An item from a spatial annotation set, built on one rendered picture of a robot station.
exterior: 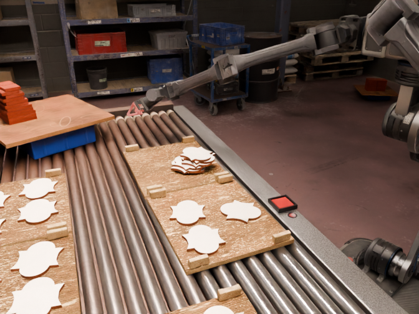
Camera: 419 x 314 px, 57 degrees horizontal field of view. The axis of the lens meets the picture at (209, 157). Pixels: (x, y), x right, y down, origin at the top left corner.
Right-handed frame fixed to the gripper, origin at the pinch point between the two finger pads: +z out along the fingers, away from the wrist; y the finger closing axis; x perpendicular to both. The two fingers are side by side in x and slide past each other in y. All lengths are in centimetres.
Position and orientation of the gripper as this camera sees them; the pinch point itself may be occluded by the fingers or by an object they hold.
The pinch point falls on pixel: (132, 112)
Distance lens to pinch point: 194.0
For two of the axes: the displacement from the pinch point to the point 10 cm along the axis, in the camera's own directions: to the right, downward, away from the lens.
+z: -8.2, 4.8, 3.2
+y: -2.0, 2.8, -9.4
